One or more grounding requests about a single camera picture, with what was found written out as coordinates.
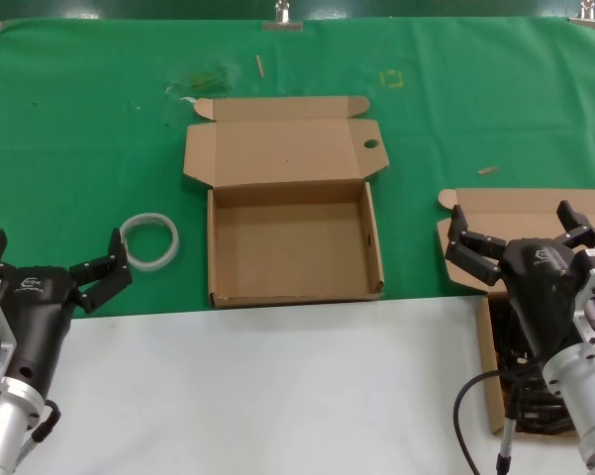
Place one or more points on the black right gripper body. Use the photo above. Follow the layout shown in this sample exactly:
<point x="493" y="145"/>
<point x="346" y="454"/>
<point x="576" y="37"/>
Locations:
<point x="539" y="277"/>

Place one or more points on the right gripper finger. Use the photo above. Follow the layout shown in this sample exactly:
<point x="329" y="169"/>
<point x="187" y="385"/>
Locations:
<point x="584" y="230"/>
<point x="475" y="252"/>

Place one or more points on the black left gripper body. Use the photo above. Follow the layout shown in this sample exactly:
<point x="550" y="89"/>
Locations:
<point x="39" y="316"/>

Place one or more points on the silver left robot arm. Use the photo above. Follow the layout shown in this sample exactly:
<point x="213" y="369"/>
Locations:
<point x="0" y="425"/>

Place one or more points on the open brown cardboard box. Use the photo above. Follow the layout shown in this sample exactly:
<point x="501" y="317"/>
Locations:
<point x="515" y="208"/>

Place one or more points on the cardboard box with round hole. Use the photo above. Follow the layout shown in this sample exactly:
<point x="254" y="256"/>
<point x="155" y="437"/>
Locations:
<point x="287" y="148"/>

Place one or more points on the clear tape roll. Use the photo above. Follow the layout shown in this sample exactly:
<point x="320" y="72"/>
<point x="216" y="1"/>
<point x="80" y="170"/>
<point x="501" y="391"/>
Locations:
<point x="175" y="242"/>

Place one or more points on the small wooden chip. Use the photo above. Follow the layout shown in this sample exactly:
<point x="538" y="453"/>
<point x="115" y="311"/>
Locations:
<point x="487" y="170"/>

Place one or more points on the green table cloth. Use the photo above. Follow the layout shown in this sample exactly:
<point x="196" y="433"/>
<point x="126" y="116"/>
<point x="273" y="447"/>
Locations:
<point x="79" y="123"/>

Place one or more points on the small white tape scrap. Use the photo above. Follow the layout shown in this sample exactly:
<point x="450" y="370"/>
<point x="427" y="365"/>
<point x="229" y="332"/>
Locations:
<point x="188" y="99"/>

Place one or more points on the thin wooden stick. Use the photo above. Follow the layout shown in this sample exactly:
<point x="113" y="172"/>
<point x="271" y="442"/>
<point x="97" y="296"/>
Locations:
<point x="260" y="66"/>

